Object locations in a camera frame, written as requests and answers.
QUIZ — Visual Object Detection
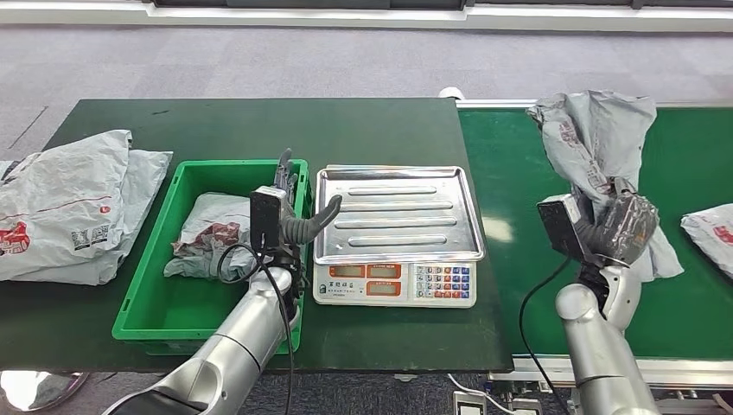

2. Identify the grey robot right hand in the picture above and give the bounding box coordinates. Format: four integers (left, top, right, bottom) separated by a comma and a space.
575, 177, 661, 268

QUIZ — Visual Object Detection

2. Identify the long grey parcel red print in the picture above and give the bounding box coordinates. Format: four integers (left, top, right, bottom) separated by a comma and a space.
526, 89, 685, 284

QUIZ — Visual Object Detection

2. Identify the white scale with steel tray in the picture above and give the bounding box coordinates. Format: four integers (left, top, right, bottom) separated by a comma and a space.
311, 164, 488, 310

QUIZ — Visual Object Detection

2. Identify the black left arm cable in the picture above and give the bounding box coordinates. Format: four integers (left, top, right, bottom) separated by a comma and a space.
216, 243, 297, 415

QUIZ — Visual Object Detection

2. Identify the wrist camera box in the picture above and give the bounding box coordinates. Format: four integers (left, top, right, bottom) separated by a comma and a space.
537, 195, 591, 265
249, 186, 288, 253

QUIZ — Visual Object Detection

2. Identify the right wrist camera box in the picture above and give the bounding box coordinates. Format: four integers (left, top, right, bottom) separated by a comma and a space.
537, 195, 591, 265

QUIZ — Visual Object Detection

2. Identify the grey parcel red dragon print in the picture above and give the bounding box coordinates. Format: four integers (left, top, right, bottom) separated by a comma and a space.
679, 203, 733, 281

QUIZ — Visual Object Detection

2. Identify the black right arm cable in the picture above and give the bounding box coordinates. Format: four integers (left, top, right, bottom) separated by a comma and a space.
518, 254, 575, 415

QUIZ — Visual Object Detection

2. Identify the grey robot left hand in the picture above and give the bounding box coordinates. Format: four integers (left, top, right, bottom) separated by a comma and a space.
273, 149, 344, 248

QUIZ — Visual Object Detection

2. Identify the white power strip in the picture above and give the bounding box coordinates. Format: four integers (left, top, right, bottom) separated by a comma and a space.
452, 390, 488, 415

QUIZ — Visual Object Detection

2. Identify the large grey parcel with barcodes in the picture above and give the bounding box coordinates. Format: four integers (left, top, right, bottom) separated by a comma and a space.
0, 130, 133, 283

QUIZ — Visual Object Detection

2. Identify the green plastic crate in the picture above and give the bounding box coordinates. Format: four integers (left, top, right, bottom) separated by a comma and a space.
112, 159, 313, 357

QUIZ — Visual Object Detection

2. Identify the round chrome base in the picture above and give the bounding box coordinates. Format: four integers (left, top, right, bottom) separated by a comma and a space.
0, 371, 91, 412

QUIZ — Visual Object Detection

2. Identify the white floor cable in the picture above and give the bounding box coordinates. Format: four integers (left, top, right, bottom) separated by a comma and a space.
446, 373, 519, 415

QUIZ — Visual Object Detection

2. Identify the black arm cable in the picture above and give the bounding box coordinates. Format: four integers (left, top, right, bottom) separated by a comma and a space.
216, 243, 297, 415
518, 254, 575, 415

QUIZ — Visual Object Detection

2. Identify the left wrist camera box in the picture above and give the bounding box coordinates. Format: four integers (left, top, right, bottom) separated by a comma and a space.
249, 186, 288, 253

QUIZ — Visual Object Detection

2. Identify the pale grey flat parcel bag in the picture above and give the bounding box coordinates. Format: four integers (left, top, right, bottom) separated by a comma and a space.
0, 150, 174, 286

